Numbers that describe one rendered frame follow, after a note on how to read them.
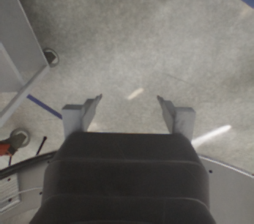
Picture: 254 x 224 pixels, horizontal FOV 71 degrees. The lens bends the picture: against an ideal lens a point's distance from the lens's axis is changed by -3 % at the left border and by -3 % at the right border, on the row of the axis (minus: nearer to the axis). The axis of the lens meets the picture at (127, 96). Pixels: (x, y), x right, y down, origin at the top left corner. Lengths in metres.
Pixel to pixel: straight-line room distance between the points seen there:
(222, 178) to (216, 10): 0.62
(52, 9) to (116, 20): 0.29
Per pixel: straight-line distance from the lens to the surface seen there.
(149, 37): 0.87
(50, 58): 0.98
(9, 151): 1.55
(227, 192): 0.55
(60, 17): 0.95
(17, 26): 0.91
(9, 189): 0.67
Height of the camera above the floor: 0.81
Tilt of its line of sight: 49 degrees down
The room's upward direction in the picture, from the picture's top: 167 degrees counter-clockwise
